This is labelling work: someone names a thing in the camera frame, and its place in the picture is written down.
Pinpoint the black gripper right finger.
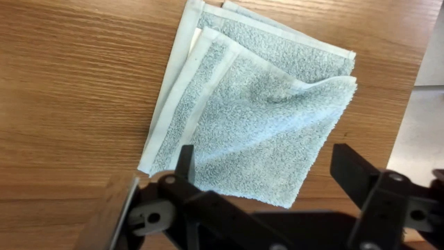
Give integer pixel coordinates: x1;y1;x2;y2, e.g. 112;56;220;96
330;143;380;211

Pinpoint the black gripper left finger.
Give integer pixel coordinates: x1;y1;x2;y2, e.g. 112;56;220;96
173;143;195;188

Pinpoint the blue terry towel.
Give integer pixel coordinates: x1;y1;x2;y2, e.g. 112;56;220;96
136;0;358;210

